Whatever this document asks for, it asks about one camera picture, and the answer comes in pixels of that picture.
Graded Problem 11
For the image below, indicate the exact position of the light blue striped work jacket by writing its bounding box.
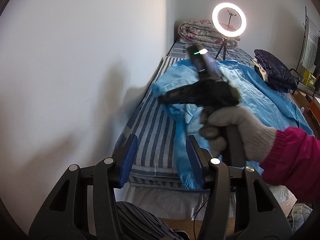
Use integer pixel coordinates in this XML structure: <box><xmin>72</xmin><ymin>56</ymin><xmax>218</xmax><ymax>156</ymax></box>
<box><xmin>151</xmin><ymin>60</ymin><xmax>312</xmax><ymax>190</ymax></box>

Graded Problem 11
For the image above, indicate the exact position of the black metal clothes rack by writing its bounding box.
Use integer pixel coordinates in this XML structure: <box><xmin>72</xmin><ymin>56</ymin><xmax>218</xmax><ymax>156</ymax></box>
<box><xmin>290</xmin><ymin>7</ymin><xmax>319</xmax><ymax>97</ymax></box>

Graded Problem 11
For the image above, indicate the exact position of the right hand white knit glove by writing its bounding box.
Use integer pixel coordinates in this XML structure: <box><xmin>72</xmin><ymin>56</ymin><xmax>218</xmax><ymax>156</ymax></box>
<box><xmin>199</xmin><ymin>106</ymin><xmax>277</xmax><ymax>163</ymax></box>

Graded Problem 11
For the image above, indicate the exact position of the blue white striped quilt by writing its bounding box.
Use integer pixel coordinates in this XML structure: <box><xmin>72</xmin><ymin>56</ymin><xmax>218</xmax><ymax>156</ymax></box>
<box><xmin>113</xmin><ymin>56</ymin><xmax>190</xmax><ymax>188</ymax></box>

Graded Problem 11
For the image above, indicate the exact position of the blue patterned bed sheet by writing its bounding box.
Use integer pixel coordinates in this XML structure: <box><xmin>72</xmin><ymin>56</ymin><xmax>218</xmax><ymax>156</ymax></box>
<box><xmin>166</xmin><ymin>41</ymin><xmax>254</xmax><ymax>67</ymax></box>

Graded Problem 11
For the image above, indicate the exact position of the dark navy folded jacket pile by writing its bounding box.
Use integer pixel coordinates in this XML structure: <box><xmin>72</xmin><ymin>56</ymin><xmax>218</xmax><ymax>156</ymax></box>
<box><xmin>254</xmin><ymin>49</ymin><xmax>298</xmax><ymax>93</ymax></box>

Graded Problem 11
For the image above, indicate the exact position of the folded floral quilt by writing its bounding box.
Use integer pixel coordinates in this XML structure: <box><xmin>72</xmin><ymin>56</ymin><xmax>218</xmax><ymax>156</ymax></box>
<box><xmin>177</xmin><ymin>19</ymin><xmax>241</xmax><ymax>49</ymax></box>

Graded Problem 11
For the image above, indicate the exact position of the yellow green box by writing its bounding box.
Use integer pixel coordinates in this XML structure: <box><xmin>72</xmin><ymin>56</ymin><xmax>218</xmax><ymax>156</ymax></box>
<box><xmin>302</xmin><ymin>70</ymin><xmax>316</xmax><ymax>88</ymax></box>

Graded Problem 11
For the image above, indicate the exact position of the striped white hanging cloth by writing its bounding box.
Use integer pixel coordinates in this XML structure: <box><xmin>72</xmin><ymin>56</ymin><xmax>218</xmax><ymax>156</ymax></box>
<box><xmin>301</xmin><ymin>16</ymin><xmax>319</xmax><ymax>73</ymax></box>

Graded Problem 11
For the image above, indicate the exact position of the white ring light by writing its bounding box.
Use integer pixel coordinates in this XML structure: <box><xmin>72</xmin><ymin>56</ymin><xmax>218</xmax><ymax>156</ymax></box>
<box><xmin>212</xmin><ymin>2</ymin><xmax>247</xmax><ymax>37</ymax></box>

